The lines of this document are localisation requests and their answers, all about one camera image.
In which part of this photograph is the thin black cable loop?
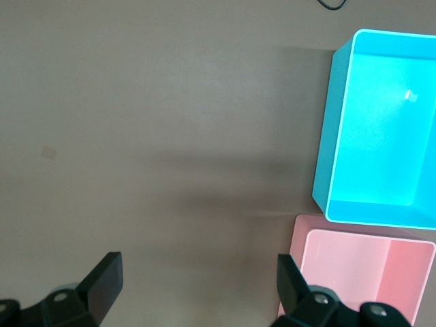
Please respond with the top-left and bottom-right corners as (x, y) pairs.
(318, 0), (345, 11)

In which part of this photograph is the pink plastic bin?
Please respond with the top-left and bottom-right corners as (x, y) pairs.
(277, 213), (436, 327)

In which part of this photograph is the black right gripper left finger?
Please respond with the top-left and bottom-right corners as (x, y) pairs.
(0, 251), (123, 327)

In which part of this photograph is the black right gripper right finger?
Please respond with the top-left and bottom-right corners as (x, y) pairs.
(270, 253), (411, 327)

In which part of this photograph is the blue plastic bin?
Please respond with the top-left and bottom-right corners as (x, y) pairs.
(311, 29), (436, 232)

